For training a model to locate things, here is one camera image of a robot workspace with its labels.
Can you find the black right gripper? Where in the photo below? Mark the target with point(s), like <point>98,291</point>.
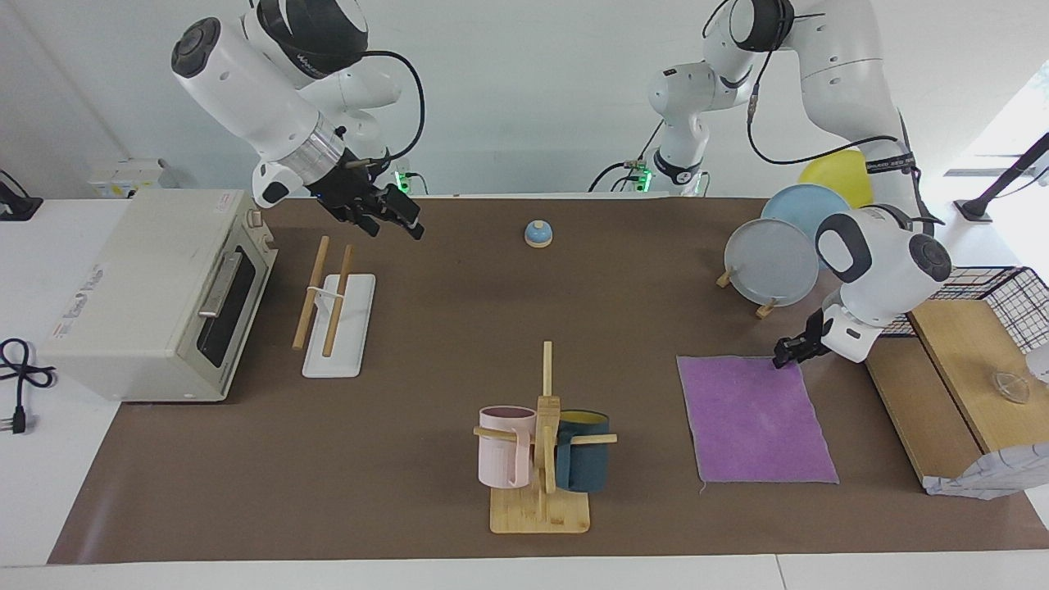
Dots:
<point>348,188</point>

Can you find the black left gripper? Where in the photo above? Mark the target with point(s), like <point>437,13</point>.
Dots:
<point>817,332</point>

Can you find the purple grey-backed towel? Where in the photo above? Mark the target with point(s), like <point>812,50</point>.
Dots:
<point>754,418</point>

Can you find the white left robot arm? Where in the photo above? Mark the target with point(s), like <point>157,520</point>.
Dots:
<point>844,65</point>

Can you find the wooden plate rack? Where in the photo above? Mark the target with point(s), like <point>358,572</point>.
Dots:
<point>766,310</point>

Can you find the white wooden-bar towel rack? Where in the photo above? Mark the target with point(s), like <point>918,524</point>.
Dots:
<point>344,344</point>

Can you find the grey translucent plate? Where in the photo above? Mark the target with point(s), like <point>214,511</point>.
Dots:
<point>770,266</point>

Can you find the light blue plate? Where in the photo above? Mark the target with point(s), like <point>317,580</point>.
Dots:
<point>799,209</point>

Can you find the blue service bell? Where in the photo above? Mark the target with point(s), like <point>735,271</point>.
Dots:
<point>538,236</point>

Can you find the yellow plate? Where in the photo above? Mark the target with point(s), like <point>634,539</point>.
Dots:
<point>840,176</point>

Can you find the brown table mat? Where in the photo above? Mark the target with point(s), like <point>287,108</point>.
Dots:
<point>410,410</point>

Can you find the teal mug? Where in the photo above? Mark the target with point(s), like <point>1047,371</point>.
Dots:
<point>586,467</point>

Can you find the white translucent bowl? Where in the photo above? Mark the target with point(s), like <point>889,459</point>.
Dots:
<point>1039,365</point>

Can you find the cream toaster oven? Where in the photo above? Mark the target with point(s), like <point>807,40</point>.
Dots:
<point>139,287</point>

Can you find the white box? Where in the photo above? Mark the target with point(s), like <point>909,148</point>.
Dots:
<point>131,179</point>

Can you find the pink mug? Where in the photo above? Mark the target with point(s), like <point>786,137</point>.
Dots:
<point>500,459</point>

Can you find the black stand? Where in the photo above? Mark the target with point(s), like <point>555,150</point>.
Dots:
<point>1004,176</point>

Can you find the wooden mug tree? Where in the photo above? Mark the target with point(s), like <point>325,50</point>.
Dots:
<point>541,512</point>

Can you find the black desk clamp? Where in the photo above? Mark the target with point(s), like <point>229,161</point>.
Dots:
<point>16,206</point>

